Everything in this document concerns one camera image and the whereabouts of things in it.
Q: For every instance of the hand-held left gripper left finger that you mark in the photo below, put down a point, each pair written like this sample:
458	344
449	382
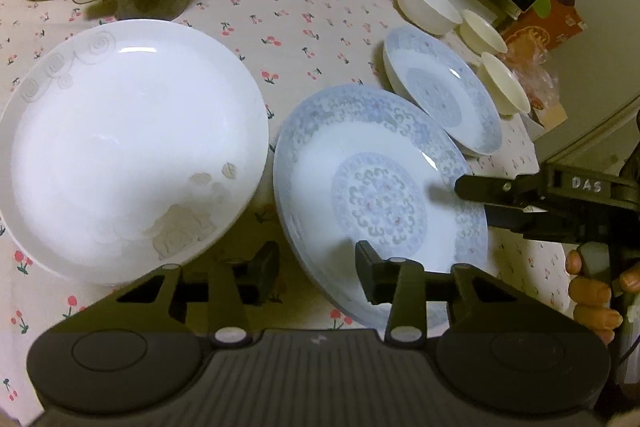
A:
265	274

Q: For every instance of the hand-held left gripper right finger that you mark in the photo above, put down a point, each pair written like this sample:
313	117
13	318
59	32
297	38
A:
365	269

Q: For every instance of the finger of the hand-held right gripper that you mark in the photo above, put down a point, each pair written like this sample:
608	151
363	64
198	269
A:
480	189
520	222

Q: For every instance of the large blue patterned plate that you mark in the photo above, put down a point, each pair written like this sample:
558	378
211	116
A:
325	187

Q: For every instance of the cream bowl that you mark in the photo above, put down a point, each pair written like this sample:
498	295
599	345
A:
481	34
500	82

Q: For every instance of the small blue patterned plate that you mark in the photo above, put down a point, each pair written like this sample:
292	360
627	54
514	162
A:
440	82

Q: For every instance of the large white embossed plate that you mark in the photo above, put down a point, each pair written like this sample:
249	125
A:
125	147

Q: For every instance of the white bowl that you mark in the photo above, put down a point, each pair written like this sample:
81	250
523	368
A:
425	7

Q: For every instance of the person's right hand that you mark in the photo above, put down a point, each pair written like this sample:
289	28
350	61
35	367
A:
592	294

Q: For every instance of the white cardboard box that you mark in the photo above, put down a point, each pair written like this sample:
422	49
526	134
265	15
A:
550	117

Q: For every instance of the plastic bag of fruit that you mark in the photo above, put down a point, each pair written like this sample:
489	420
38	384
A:
537	77

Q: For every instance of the white refrigerator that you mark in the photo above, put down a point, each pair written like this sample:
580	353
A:
600	82

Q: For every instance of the orange cardboard box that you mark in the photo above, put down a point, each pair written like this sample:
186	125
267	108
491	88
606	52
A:
560	22

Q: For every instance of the cherry print tablecloth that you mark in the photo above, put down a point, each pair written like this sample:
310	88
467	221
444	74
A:
310	27

